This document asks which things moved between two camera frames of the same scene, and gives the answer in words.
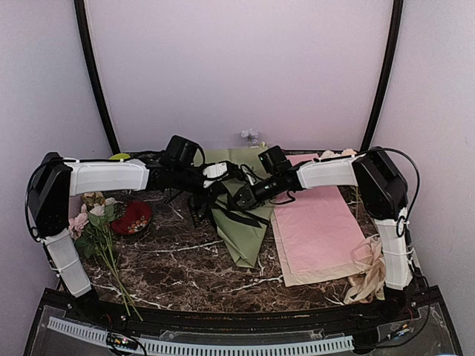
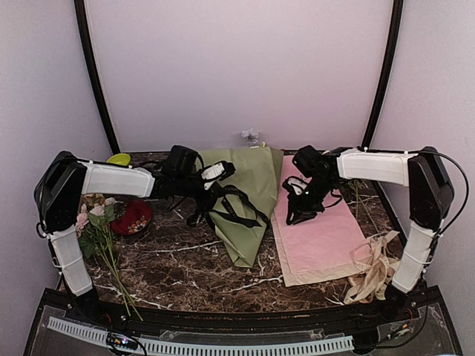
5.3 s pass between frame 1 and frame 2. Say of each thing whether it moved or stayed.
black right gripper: moved
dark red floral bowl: stayed
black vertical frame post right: stayed
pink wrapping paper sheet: stayed
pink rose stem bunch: stayed
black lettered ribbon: moved
